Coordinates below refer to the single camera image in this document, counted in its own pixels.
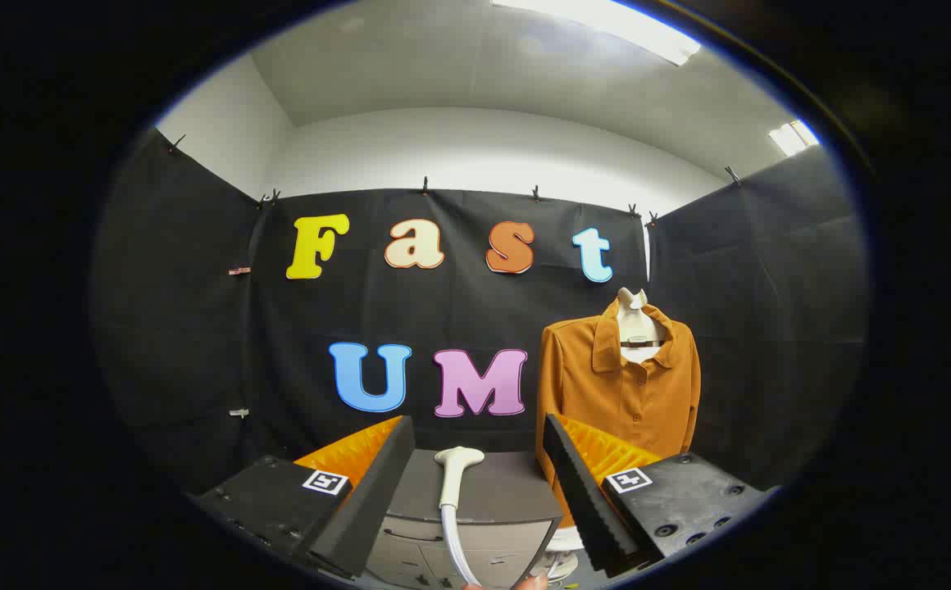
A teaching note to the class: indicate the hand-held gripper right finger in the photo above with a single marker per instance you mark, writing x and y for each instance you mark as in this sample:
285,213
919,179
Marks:
582,500

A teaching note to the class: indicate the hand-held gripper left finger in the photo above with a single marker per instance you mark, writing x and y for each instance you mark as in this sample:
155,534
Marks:
377,500

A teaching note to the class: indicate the white garment steamer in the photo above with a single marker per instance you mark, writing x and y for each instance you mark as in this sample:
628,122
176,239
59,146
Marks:
451,483

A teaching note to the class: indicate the orange button shirt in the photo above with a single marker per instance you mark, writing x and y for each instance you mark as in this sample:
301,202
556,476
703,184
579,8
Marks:
590,385

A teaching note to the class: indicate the white clothes hanger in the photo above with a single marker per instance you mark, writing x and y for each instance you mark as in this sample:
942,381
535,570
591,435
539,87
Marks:
635,324

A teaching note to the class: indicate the white round stand base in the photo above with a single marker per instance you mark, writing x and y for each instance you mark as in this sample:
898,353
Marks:
564,541

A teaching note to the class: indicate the grey cabinet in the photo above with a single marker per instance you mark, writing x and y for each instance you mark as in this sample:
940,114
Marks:
508,492

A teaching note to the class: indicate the black backdrop cloth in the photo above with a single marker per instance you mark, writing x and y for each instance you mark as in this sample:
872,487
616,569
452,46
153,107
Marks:
459,315

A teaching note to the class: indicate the row of black clips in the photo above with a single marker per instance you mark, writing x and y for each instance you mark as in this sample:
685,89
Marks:
425,187

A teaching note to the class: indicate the small ceiling light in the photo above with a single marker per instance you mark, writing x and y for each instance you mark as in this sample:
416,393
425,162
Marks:
791,138

